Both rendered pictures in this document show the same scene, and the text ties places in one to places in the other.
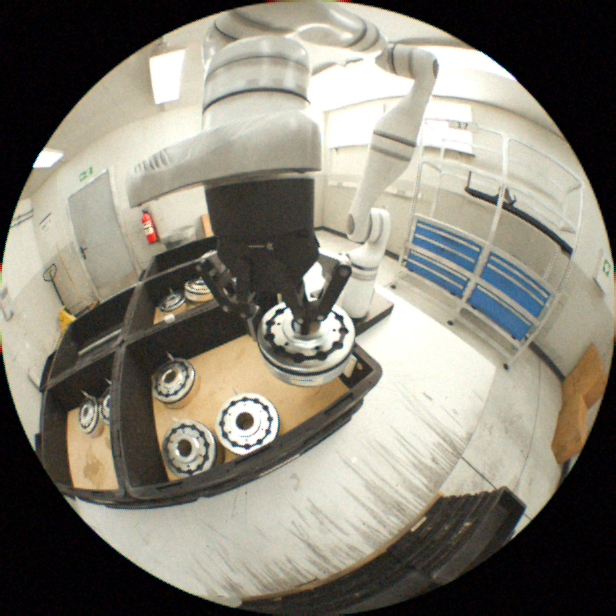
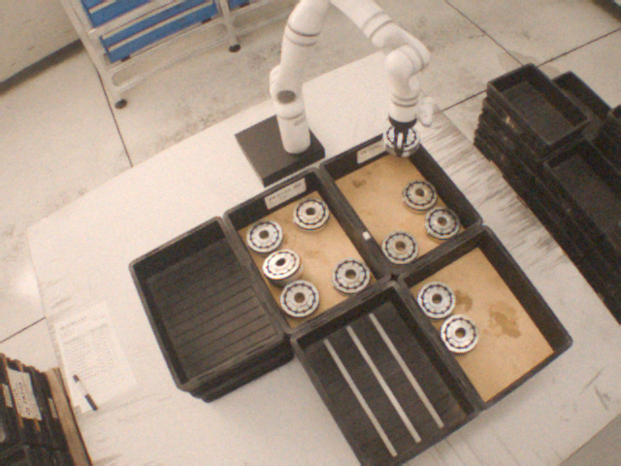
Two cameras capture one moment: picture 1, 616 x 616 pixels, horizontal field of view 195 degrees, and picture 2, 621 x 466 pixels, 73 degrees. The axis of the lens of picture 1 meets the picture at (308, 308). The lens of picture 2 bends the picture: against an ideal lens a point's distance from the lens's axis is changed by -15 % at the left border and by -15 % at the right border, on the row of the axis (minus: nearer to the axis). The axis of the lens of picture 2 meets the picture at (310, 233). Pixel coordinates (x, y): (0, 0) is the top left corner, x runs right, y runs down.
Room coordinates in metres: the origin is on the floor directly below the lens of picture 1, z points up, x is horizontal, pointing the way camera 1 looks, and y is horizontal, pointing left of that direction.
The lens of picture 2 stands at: (0.21, 0.86, 2.05)
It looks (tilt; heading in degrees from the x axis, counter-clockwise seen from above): 62 degrees down; 285
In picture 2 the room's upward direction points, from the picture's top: 10 degrees counter-clockwise
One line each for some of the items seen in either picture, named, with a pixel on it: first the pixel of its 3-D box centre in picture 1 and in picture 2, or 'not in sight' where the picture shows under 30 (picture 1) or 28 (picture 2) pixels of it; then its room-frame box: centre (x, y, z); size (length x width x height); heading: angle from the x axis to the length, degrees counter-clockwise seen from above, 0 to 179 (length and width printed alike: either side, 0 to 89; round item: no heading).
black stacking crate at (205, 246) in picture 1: (195, 263); (206, 306); (0.62, 0.47, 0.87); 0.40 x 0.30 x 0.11; 124
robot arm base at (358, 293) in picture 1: (358, 288); (293, 126); (0.46, -0.16, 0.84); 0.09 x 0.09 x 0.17; 24
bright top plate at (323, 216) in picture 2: not in sight; (310, 213); (0.37, 0.17, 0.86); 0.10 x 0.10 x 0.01
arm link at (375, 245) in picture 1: (368, 239); (286, 92); (0.47, -0.16, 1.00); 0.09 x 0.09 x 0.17; 10
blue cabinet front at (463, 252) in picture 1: (440, 257); (151, 1); (1.45, -1.33, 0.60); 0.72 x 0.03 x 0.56; 34
